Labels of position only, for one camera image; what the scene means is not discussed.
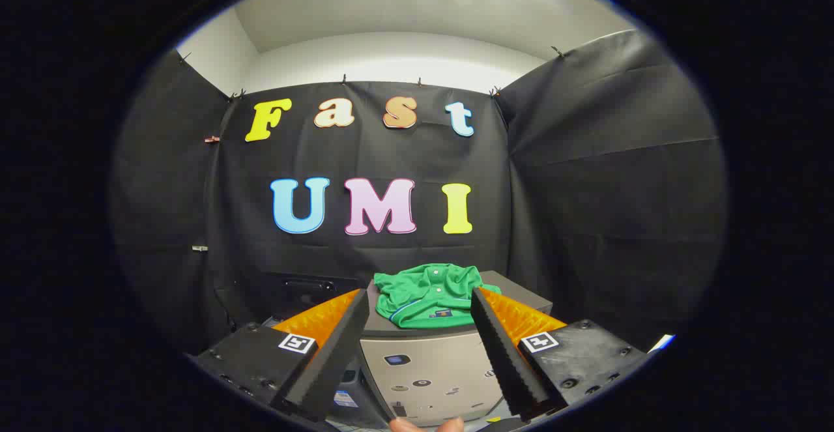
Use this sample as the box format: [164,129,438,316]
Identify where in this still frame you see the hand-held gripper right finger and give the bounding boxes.
[469,287,650,423]

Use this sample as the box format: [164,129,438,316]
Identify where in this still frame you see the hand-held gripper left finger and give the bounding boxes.
[194,287,371,423]

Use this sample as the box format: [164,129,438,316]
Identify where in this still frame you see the dark grey washing machine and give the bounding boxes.
[257,270,395,429]

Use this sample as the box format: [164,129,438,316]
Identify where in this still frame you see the green polo shirt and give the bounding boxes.
[373,263,502,330]

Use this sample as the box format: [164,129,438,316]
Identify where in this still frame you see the beige cabinet with grey top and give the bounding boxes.
[357,269,554,427]

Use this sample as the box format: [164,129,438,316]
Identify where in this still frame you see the black backdrop cloth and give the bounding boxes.
[111,28,728,354]

